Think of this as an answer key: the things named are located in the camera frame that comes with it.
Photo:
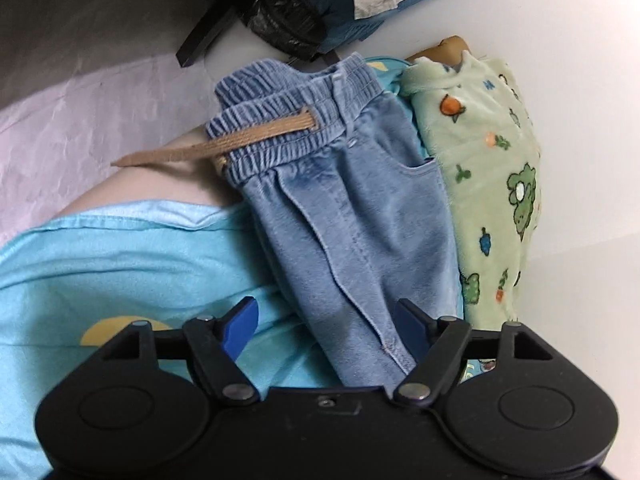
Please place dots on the teal printed bedsheet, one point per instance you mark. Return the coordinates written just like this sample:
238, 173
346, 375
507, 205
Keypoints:
125, 270

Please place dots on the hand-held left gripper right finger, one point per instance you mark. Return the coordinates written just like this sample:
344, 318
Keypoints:
412, 327

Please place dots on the brown pillow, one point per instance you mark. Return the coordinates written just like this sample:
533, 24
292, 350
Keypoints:
440, 47

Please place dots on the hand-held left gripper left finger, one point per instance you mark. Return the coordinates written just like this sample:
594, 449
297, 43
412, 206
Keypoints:
240, 325

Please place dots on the blue denim pants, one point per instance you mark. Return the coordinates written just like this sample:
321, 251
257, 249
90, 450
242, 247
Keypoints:
350, 220

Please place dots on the black plastic bag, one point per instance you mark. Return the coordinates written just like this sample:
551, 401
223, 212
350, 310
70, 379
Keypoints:
285, 15

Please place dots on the green printed fleece blanket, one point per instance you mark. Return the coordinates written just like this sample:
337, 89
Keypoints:
480, 200

